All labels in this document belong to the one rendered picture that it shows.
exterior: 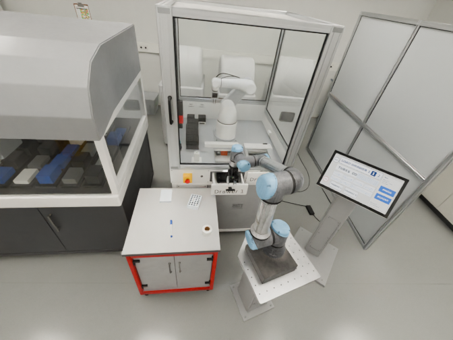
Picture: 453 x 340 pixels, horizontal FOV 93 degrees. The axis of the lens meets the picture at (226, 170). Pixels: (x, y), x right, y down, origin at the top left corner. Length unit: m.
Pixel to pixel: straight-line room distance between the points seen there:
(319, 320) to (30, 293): 2.43
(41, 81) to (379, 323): 2.96
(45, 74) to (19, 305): 1.85
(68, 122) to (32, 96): 0.18
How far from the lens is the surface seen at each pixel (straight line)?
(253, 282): 1.46
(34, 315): 2.51
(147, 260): 1.69
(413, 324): 2.85
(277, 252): 1.45
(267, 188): 0.96
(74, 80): 1.37
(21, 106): 1.49
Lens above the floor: 2.08
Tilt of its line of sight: 40 degrees down
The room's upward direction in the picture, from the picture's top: 7 degrees clockwise
